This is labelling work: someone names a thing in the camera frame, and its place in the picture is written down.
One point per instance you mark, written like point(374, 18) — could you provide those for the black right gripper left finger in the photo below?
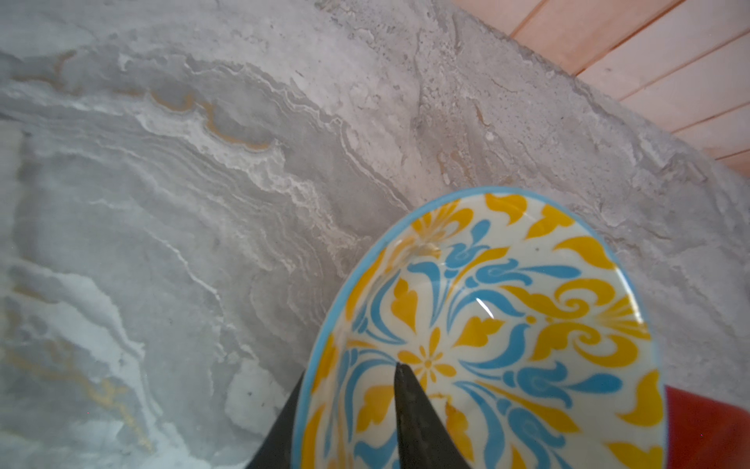
point(275, 452)

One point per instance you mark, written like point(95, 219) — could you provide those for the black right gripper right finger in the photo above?
point(423, 441)

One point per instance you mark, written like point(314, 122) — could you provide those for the yellow blue patterned bowl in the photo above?
point(518, 323)

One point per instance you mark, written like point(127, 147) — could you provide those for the red tape dispenser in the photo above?
point(704, 433)

